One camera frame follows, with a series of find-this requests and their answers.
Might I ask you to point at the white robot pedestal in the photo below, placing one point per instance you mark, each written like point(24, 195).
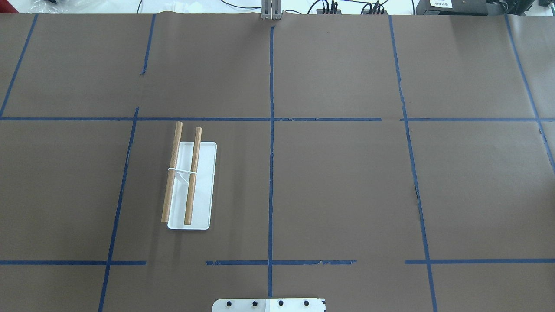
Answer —
point(270, 305)

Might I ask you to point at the white rack base tray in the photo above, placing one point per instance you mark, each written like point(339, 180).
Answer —
point(202, 208)

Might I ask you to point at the wooden rack rod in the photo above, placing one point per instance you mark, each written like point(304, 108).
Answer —
point(192, 177)
point(171, 172)

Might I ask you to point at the black power strip box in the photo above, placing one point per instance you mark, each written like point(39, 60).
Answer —
point(462, 7)

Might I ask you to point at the aluminium frame post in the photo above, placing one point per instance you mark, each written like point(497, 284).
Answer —
point(271, 10)

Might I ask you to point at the wooden rack rod lower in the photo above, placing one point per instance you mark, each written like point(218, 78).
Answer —
point(192, 177)

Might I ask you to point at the wooden rack rod upper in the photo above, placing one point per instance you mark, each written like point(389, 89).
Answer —
point(171, 172)

